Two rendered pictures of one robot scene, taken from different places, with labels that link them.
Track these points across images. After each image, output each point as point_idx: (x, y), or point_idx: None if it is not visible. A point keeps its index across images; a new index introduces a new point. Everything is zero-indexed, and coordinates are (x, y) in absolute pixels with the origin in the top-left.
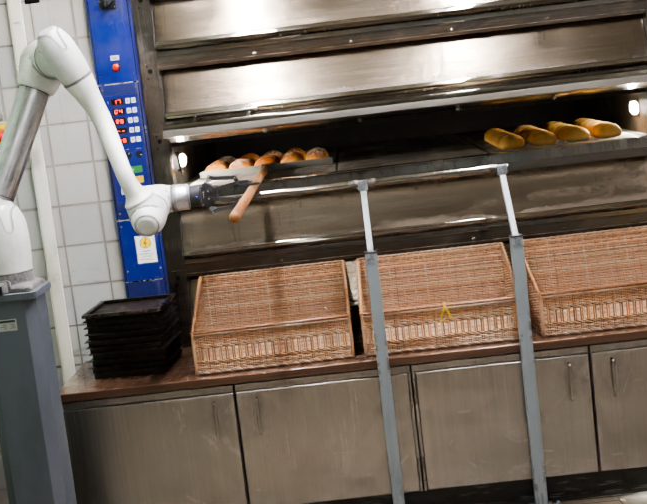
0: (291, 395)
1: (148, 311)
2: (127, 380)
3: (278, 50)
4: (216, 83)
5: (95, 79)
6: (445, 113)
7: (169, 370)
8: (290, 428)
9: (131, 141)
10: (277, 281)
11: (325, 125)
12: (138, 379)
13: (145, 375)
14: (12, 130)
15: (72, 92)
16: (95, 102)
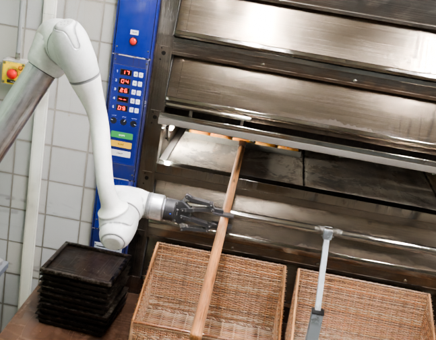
0: None
1: (100, 284)
2: (65, 336)
3: (286, 68)
4: (220, 81)
5: (112, 45)
6: None
7: (106, 332)
8: None
9: (129, 110)
10: (223, 266)
11: None
12: (75, 339)
13: (83, 333)
14: (9, 106)
15: (75, 90)
16: (96, 104)
